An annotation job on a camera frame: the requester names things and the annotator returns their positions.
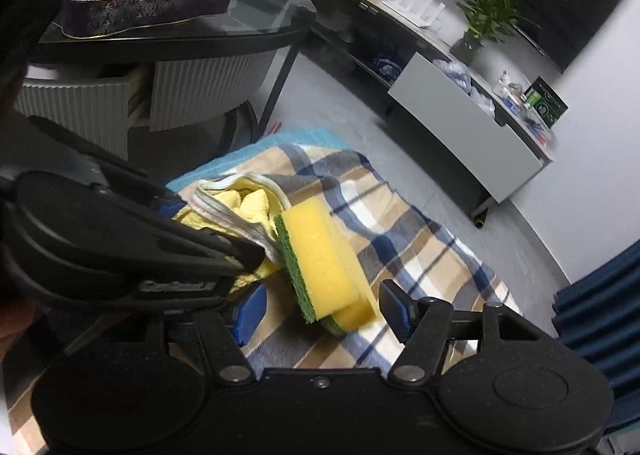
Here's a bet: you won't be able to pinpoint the black glass round table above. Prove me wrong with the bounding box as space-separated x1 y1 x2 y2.
25 0 318 156

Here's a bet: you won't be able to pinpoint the clutter of small bottles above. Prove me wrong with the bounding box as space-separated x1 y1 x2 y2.
495 70 556 146

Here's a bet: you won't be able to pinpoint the blue printed bag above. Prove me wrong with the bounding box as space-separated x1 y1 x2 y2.
371 52 405 82

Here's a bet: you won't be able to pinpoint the grey ribbed stool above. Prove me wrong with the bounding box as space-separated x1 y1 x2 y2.
149 48 275 132
14 66 146 161

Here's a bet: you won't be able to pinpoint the black and green box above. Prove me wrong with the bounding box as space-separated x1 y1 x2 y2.
522 76 570 128

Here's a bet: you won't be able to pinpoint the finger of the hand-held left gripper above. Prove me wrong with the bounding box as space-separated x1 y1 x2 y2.
27 114 188 218
140 215 266 276

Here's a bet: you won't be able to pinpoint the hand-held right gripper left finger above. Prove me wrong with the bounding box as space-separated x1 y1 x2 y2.
107 280 269 384

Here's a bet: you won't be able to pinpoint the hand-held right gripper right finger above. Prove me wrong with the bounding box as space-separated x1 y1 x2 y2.
377 279 550 386

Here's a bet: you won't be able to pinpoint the person's left hand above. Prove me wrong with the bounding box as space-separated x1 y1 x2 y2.
0 300 41 361

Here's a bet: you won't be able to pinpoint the clear plastic bags in drawer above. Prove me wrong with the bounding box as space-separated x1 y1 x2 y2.
432 58 496 118

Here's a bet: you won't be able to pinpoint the potted plant in black pot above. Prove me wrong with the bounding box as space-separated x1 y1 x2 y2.
450 0 523 65

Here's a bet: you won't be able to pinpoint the grey television cabinet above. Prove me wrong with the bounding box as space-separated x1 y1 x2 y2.
300 0 557 223

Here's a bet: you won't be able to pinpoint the blue curtain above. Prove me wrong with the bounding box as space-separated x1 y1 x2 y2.
552 240 640 436

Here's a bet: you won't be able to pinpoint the plaid blanket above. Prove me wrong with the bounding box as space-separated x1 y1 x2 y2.
5 128 523 436

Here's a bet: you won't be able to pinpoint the white router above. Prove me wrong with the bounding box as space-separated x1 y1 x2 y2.
382 0 448 28

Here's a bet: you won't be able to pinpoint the yellow and green sponge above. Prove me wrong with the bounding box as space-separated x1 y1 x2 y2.
320 297 380 337
274 198 373 324

